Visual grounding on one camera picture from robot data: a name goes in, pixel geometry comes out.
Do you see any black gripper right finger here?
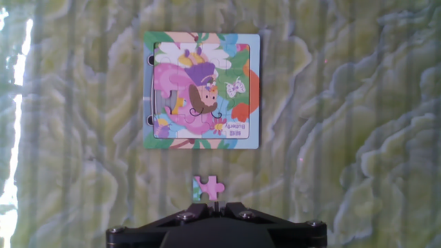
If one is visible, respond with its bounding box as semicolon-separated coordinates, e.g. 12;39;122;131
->
216;202;327;248

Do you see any pink puzzle piece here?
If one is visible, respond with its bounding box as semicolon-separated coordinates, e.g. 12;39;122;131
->
192;175;225;203

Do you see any green marble pattern mat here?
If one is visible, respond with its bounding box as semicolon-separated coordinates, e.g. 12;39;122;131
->
0;0;441;248

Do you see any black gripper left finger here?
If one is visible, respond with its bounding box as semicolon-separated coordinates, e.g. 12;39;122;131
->
105;202;216;248

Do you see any butterfly girl puzzle board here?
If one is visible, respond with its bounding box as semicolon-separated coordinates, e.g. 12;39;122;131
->
143;30;261;150

